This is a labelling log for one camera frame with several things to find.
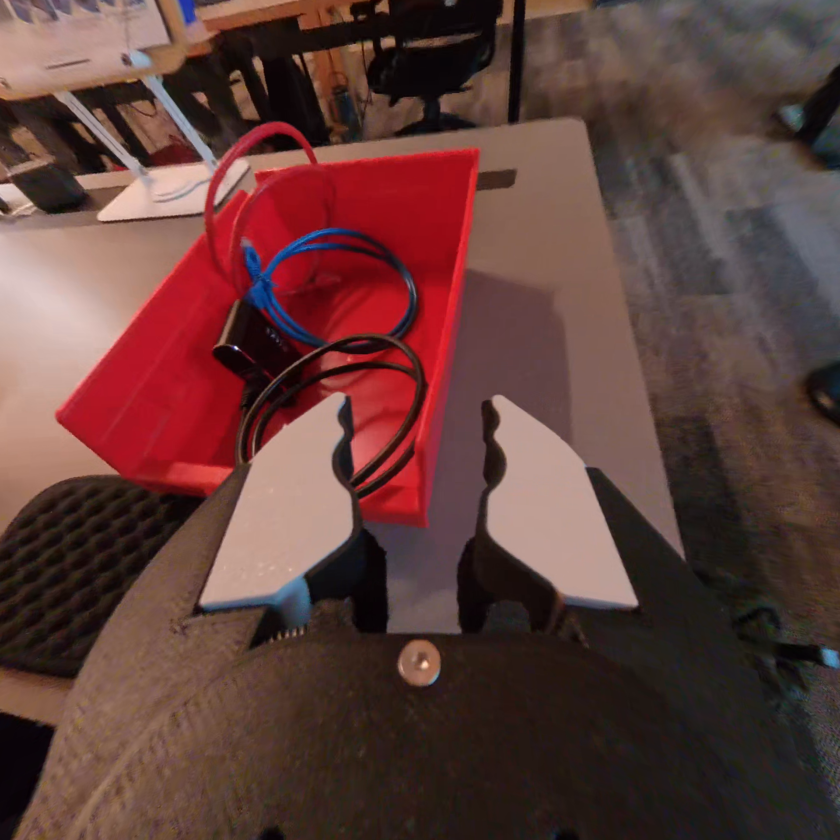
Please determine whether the black mesh pad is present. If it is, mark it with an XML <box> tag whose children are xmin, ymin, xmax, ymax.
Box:
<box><xmin>0</xmin><ymin>476</ymin><xmax>212</xmax><ymax>678</ymax></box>

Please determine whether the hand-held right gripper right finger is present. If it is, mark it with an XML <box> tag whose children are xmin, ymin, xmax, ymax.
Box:
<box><xmin>474</xmin><ymin>395</ymin><xmax>639</xmax><ymax>611</ymax></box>

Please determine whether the small black box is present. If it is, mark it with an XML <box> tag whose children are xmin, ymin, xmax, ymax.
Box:
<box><xmin>12</xmin><ymin>161</ymin><xmax>90</xmax><ymax>215</ymax></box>

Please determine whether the blue ethernet cable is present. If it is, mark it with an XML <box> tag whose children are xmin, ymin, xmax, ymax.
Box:
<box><xmin>241</xmin><ymin>228</ymin><xmax>418</xmax><ymax>347</ymax></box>

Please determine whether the black USB cable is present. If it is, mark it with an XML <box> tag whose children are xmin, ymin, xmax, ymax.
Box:
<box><xmin>236</xmin><ymin>335</ymin><xmax>427</xmax><ymax>500</ymax></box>

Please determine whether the black ethernet adapter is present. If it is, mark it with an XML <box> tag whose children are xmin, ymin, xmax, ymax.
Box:
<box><xmin>212</xmin><ymin>300</ymin><xmax>304</xmax><ymax>409</ymax></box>

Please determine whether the instruction poster board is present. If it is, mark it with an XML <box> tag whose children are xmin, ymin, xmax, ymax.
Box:
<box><xmin>0</xmin><ymin>0</ymin><xmax>217</xmax><ymax>101</ymax></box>

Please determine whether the red plastic bin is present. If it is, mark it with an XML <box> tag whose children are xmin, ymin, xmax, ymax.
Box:
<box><xmin>56</xmin><ymin>149</ymin><xmax>481</xmax><ymax>529</ymax></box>

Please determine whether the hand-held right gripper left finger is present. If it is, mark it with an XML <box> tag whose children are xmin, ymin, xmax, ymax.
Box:
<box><xmin>199</xmin><ymin>392</ymin><xmax>364</xmax><ymax>626</ymax></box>

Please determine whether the red ethernet cable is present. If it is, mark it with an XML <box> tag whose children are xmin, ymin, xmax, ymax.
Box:
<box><xmin>205</xmin><ymin>122</ymin><xmax>337</xmax><ymax>298</ymax></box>

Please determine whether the black office chair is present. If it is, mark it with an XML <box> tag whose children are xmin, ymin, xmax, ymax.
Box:
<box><xmin>366</xmin><ymin>0</ymin><xmax>501</xmax><ymax>135</ymax></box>

